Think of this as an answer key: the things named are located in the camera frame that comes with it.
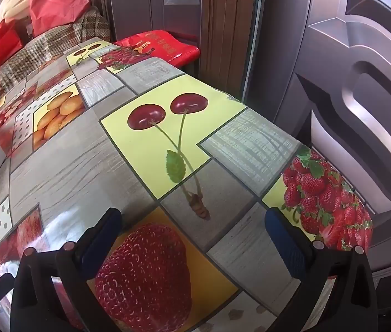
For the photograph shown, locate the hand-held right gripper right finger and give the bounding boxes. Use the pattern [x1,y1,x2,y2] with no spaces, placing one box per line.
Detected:
[264,207,379,332]

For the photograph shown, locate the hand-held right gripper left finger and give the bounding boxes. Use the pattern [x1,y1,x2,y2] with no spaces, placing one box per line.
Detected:
[11,207,123,332]

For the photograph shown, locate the fruit print tablecloth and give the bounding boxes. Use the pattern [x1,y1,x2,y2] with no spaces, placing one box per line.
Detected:
[0,38,376,332]

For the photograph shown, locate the embossed metal door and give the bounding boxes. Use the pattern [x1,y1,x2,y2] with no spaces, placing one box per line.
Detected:
[244,0,391,284]

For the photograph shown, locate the plaid covered box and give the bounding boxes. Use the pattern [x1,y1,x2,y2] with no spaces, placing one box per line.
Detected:
[0,9,111,121]

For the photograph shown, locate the red woven bag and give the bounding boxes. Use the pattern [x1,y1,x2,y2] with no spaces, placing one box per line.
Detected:
[114,29,201,66]

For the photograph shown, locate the panelled metal door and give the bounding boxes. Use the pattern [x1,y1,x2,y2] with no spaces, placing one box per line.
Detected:
[88,0,213,42]

